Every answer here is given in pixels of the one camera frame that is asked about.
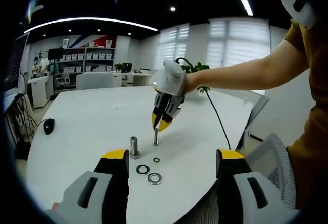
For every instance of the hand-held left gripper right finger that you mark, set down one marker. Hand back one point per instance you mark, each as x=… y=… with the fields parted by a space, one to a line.
x=235 y=180

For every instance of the small steel bolt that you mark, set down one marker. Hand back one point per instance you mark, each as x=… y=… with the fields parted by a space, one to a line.
x=155 y=138

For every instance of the person's body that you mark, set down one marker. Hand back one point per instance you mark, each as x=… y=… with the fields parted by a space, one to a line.
x=311 y=121

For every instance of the black computer mouse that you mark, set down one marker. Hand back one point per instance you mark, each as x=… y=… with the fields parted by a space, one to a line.
x=48 y=126

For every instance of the large steel washer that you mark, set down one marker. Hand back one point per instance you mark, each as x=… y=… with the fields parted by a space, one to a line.
x=138 y=169
x=149 y=178

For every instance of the dark computer monitor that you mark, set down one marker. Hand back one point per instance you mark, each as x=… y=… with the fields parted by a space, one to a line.
x=15 y=65

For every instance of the small steel washer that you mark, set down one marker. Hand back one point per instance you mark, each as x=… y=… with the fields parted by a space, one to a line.
x=156 y=159

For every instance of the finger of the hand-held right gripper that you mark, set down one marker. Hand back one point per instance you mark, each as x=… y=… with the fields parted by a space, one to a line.
x=173 y=108
x=158 y=106

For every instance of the person's right forearm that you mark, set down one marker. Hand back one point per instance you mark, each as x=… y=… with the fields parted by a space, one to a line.
x=238 y=74

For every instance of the white office desk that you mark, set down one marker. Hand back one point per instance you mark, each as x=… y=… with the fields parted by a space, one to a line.
x=38 y=90

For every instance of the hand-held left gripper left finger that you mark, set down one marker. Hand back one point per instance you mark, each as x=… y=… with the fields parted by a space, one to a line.
x=107 y=180

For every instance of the small green potted plant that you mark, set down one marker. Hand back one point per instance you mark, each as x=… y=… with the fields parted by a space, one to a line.
x=119 y=67

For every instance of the white storage shelf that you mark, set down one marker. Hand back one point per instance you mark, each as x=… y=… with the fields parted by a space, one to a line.
x=87 y=57

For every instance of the large steel bolt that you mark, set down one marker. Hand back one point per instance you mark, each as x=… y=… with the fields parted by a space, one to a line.
x=133 y=147

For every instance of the white headset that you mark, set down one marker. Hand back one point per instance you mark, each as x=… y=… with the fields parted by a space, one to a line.
x=294 y=1

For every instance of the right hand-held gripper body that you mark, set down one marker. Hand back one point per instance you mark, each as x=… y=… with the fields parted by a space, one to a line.
x=167 y=79

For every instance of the grey mesh office chair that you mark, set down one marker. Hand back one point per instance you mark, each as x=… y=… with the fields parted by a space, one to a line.
x=274 y=162

